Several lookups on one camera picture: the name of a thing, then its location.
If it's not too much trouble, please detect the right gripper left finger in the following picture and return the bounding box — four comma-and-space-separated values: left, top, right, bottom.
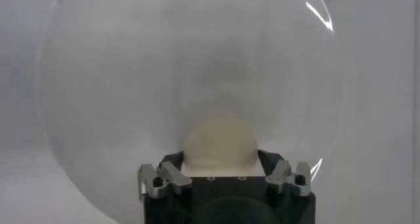
137, 150, 194, 202

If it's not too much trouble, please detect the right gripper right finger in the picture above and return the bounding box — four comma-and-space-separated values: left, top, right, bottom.
257, 148, 312, 198

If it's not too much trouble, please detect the white steamed baozi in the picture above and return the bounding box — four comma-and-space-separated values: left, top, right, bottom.
182, 113, 260, 177

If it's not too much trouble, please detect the round white plate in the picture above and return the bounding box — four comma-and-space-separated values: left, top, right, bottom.
34, 0, 345, 224

